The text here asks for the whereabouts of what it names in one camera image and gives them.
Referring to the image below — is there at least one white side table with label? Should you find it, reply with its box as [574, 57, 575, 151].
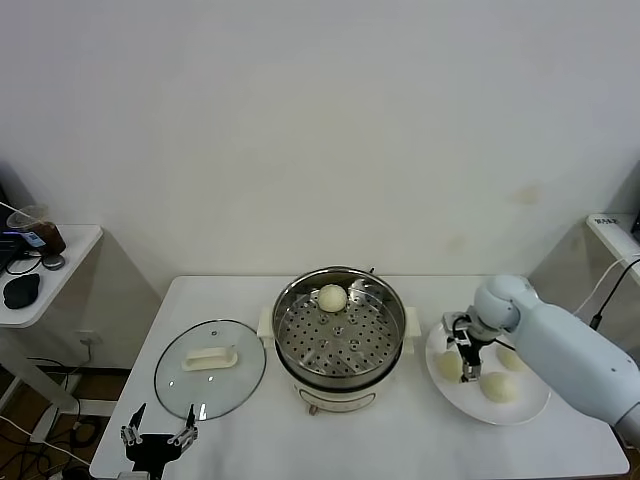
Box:
[528, 213, 640, 426]

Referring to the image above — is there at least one black electronic device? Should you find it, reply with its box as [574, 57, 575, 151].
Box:
[0, 230, 29, 261]

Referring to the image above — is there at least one thick white cable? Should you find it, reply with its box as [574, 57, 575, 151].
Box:
[572, 253, 640, 317]

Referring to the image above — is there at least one looped black desk cable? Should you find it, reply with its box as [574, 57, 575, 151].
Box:
[4, 248, 46, 275]

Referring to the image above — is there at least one tangled black cable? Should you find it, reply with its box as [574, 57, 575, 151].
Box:
[0, 355, 119, 480]

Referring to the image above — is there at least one black cable with inline box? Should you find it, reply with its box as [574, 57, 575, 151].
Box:
[589, 257, 640, 331]

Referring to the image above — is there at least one cream electric cooking pot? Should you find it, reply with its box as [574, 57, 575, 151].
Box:
[256, 305, 421, 417]

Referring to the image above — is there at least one black computer mouse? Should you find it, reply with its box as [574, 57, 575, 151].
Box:
[2, 273, 41, 309]

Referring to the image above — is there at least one plastic cup of iced coffee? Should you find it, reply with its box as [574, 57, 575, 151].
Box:
[7, 203, 68, 254]

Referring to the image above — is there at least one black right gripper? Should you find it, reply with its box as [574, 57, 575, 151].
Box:
[443, 326, 489, 385]

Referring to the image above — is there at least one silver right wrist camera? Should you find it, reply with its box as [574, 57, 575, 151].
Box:
[442, 310, 471, 332]

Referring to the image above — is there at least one white steamed baozi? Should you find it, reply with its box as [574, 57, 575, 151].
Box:
[435, 351, 464, 384]
[479, 371, 519, 404]
[317, 284, 347, 314]
[496, 347, 526, 372]

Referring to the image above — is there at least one white round plate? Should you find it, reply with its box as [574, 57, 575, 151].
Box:
[425, 313, 553, 427]

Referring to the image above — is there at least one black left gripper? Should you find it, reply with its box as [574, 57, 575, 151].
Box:
[119, 402, 200, 475]

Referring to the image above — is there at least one stainless steel steamer basket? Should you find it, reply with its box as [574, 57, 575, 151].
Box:
[272, 268, 407, 389]

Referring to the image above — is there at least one glass lid with cream handle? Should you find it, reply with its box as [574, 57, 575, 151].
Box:
[153, 318, 267, 422]

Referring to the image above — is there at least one white side table with cup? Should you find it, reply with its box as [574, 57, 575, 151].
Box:
[0, 223, 164, 419]

